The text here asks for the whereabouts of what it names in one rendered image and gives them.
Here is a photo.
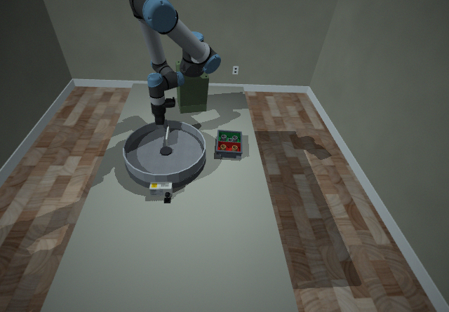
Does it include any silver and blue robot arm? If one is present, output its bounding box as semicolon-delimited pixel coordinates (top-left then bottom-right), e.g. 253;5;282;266
129;0;221;99

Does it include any grey round turntable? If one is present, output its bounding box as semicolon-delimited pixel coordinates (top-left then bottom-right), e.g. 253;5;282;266
123;120;206;203

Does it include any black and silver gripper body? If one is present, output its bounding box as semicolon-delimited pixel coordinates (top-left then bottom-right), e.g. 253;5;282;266
149;96;175;125

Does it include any red and green divided bin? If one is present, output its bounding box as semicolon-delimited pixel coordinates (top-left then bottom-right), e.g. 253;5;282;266
215;130;243;159

